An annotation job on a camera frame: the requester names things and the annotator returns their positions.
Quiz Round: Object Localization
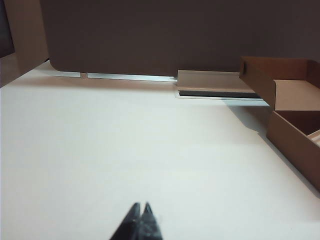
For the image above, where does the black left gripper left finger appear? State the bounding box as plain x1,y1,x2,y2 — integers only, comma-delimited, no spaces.
109,201,142,240

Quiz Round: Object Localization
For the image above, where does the gray fabric desk divider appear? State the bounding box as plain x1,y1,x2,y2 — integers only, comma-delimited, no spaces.
39,0,320,77

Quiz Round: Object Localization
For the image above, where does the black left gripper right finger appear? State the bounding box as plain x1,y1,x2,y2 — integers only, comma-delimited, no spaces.
139,201,165,240

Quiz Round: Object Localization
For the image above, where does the white oval tray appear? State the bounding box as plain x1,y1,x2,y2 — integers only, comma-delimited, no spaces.
306,129,320,149

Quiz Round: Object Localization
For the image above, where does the brown cardboard box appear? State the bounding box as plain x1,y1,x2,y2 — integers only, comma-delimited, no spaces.
239,56,320,194

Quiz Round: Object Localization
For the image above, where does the white cable cover box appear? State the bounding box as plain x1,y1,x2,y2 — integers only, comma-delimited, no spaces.
176,69,242,89

